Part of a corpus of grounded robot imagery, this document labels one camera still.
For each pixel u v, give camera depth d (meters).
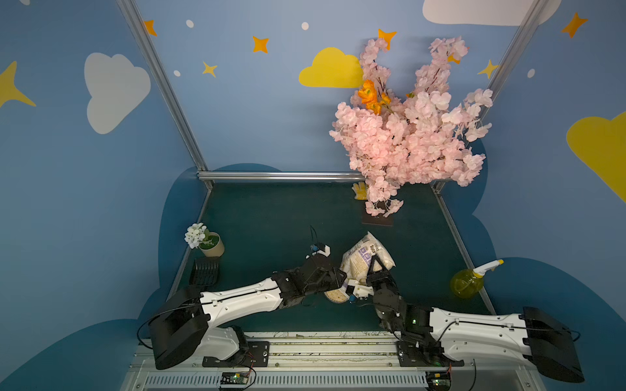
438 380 0.72
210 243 0.93
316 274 0.59
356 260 0.76
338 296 0.83
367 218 1.09
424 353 0.66
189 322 0.41
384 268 0.70
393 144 0.75
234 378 0.72
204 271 0.91
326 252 0.75
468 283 0.82
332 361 0.73
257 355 0.74
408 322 0.58
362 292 0.71
